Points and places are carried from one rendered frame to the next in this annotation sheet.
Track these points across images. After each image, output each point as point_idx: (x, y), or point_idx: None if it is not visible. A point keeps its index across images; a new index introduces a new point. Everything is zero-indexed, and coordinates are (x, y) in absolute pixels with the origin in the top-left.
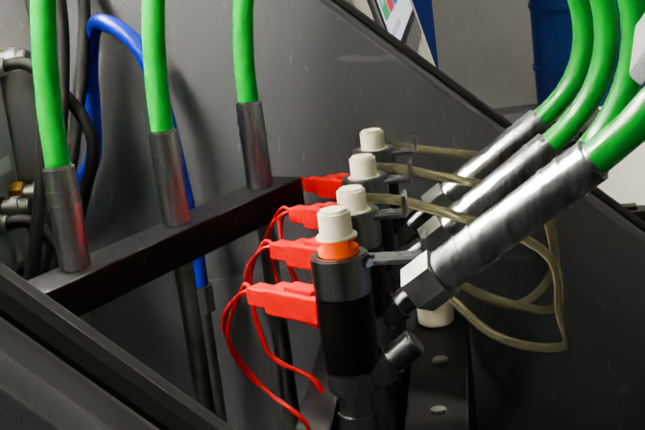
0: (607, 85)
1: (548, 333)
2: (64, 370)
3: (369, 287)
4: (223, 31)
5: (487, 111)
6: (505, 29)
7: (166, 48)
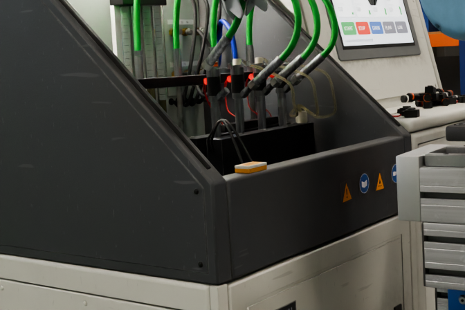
0: (315, 40)
1: (341, 134)
2: (81, 28)
3: (216, 75)
4: (257, 26)
5: (330, 58)
6: None
7: (242, 31)
